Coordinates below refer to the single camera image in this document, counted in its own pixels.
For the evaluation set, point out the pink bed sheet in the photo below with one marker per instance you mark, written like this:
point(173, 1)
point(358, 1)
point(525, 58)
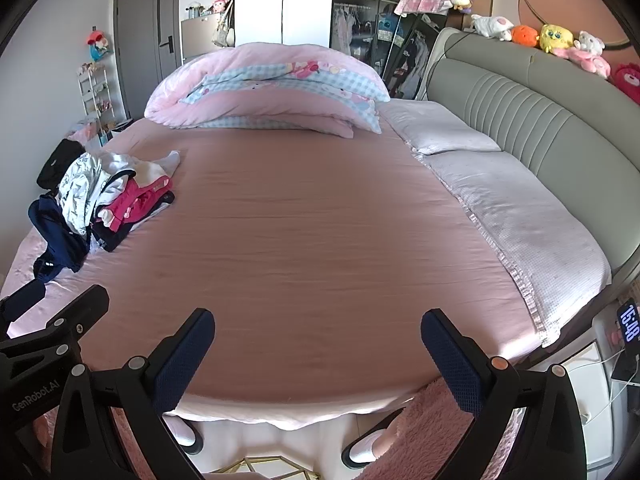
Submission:
point(300, 235)

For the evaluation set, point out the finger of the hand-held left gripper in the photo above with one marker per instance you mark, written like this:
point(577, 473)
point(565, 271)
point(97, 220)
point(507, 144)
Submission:
point(25, 297)
point(75, 312)

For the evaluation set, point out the phone with clock display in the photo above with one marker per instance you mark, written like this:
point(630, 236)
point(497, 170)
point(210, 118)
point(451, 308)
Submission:
point(629, 317)

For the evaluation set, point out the white textured pillow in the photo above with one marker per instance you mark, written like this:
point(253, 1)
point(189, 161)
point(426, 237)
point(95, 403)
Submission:
point(440, 127)
point(525, 225)

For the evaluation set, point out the black slipper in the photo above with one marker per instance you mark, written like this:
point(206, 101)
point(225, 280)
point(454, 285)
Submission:
point(365, 449)
point(186, 437)

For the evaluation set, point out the grey-green padded headboard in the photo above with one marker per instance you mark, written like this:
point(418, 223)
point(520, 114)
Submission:
point(525, 95)

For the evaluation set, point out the white garment with navy trim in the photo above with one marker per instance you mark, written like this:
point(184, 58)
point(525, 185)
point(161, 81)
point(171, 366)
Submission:
point(150, 166)

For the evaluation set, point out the blue plush toy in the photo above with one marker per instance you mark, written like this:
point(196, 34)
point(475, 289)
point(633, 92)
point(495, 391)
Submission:
point(388, 21)

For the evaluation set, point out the beige cabinet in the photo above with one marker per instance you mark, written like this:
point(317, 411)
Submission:
point(202, 37)

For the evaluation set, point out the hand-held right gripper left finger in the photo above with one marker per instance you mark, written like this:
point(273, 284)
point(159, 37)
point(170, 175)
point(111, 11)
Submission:
point(181, 360)

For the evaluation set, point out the white cat plush toy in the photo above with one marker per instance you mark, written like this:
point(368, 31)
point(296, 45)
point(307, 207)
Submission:
point(492, 26)

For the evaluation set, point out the white wardrobe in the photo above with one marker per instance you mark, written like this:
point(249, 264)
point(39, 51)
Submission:
point(282, 2)

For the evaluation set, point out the red bear plush toy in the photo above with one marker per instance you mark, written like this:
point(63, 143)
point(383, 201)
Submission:
point(627, 81)

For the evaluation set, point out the white kitty plush toy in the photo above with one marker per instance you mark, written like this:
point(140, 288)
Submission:
point(591, 41)

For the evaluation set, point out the magenta garment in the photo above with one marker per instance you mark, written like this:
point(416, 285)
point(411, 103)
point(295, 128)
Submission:
point(140, 203)

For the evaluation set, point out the grey door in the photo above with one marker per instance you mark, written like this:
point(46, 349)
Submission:
point(145, 35)

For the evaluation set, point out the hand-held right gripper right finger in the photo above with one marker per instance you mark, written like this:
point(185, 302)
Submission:
point(452, 362)

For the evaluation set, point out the white nightstand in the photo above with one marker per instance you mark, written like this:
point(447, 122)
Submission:
point(595, 420)

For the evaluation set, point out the dark flat phone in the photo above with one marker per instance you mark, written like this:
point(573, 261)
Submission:
point(626, 367)

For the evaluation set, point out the orange plush toy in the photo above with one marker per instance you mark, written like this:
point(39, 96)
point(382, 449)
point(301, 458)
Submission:
point(525, 36)

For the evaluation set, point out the glass door wardrobe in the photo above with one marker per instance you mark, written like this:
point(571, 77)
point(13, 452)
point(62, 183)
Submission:
point(370, 25)

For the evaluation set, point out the folded pink checked quilt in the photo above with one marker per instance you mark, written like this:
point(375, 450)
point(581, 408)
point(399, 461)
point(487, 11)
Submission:
point(270, 85)

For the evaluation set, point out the pink doll plush toy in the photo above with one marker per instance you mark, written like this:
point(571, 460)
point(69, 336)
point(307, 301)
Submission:
point(220, 5)

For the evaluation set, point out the yellow sponge plush toy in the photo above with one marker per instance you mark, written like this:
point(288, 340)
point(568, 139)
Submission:
point(554, 36)

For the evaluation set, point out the black cloth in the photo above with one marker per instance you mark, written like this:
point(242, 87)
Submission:
point(60, 162)

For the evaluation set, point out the navy blue garment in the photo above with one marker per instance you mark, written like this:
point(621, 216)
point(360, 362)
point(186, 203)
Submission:
point(55, 237)

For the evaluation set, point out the red and blue wall plush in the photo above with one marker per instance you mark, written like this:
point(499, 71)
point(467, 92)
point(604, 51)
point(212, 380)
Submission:
point(97, 44)

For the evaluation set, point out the silver white jacket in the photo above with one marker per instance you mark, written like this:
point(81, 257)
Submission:
point(82, 187)

